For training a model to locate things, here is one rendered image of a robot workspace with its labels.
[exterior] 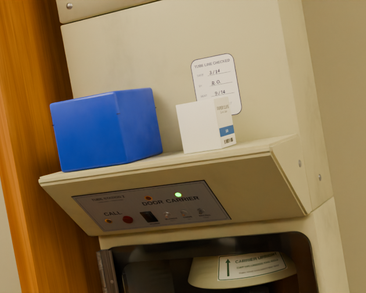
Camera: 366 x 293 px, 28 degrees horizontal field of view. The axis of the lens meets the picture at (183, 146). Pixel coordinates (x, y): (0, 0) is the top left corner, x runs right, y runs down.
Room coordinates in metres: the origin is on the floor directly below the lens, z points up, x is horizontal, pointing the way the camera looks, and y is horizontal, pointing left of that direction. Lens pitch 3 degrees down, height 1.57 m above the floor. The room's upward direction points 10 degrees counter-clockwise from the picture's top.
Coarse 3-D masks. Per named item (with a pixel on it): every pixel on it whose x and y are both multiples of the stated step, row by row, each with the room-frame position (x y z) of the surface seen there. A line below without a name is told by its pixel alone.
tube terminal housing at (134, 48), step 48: (192, 0) 0.95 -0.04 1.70; (240, 0) 0.92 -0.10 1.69; (288, 0) 0.94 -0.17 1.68; (96, 48) 1.02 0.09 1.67; (144, 48) 0.98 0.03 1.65; (192, 48) 0.95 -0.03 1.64; (240, 48) 0.92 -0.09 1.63; (288, 48) 0.91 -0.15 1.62; (192, 96) 0.96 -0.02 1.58; (288, 96) 0.90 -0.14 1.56; (144, 240) 1.01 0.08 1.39; (336, 240) 0.98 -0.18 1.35; (336, 288) 0.94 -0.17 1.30
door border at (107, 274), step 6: (102, 252) 1.02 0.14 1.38; (108, 252) 1.02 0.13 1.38; (102, 258) 1.02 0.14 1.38; (108, 258) 1.02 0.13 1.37; (108, 264) 1.02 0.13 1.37; (102, 270) 1.02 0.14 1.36; (108, 270) 1.02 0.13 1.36; (114, 270) 1.02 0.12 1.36; (102, 276) 1.02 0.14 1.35; (108, 276) 1.02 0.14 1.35; (114, 276) 1.02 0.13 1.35; (102, 282) 1.02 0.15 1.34; (108, 282) 1.02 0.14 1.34; (114, 282) 1.02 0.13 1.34; (108, 288) 1.02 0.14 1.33; (114, 288) 1.02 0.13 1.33
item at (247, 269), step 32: (128, 256) 1.01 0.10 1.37; (160, 256) 0.98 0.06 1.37; (192, 256) 0.96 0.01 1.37; (224, 256) 0.94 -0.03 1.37; (256, 256) 0.92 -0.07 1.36; (288, 256) 0.90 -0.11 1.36; (128, 288) 1.01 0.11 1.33; (160, 288) 0.99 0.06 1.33; (192, 288) 0.97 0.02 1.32; (224, 288) 0.95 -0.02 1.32; (256, 288) 0.93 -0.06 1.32; (288, 288) 0.91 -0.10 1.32
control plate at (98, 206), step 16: (112, 192) 0.91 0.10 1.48; (128, 192) 0.91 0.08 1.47; (144, 192) 0.90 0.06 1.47; (160, 192) 0.89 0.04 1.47; (192, 192) 0.88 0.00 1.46; (208, 192) 0.88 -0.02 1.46; (96, 208) 0.95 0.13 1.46; (112, 208) 0.94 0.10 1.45; (128, 208) 0.94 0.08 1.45; (144, 208) 0.93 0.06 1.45; (160, 208) 0.92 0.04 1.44; (176, 208) 0.92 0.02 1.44; (192, 208) 0.91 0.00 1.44; (208, 208) 0.90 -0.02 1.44; (112, 224) 0.98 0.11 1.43; (128, 224) 0.97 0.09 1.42; (144, 224) 0.96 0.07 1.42; (160, 224) 0.95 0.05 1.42; (176, 224) 0.95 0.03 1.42
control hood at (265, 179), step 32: (160, 160) 0.86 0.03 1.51; (192, 160) 0.84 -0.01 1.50; (224, 160) 0.82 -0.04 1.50; (256, 160) 0.81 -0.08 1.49; (288, 160) 0.84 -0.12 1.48; (64, 192) 0.94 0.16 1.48; (96, 192) 0.92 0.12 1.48; (224, 192) 0.87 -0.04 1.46; (256, 192) 0.86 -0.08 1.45; (288, 192) 0.85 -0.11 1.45; (96, 224) 0.99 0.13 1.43; (192, 224) 0.94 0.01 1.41
